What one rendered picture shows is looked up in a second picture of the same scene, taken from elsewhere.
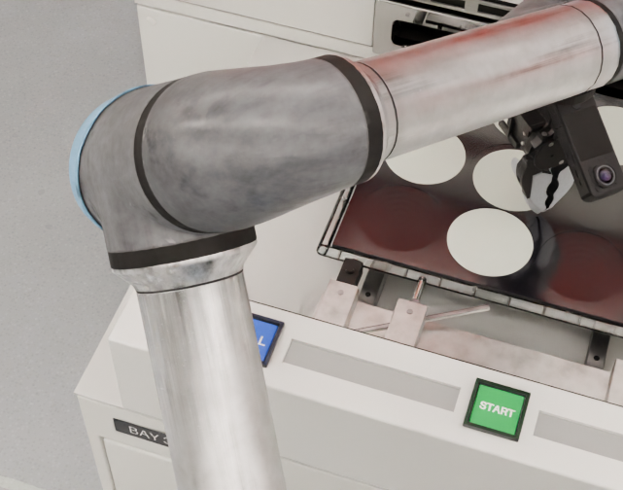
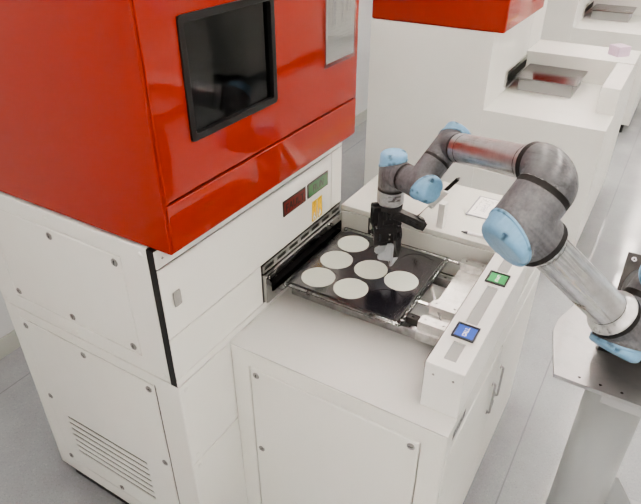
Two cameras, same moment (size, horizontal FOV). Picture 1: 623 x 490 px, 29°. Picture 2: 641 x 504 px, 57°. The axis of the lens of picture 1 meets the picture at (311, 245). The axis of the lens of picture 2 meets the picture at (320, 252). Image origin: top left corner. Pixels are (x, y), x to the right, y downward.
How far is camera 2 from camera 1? 144 cm
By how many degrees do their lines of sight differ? 57
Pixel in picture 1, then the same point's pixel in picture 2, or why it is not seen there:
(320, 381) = (486, 317)
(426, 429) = (506, 295)
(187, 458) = (600, 283)
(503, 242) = (402, 277)
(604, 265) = (416, 258)
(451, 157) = (355, 282)
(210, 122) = (565, 163)
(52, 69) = not seen: outside the picture
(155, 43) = (189, 401)
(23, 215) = not seen: outside the picture
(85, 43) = not seen: outside the picture
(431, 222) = (388, 293)
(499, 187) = (374, 273)
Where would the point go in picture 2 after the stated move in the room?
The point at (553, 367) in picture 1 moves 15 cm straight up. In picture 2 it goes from (456, 281) to (463, 238)
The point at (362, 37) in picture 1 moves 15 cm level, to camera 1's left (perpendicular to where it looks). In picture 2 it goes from (259, 302) to (242, 336)
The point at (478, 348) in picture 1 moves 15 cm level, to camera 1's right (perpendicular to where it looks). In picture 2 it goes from (447, 296) to (449, 267)
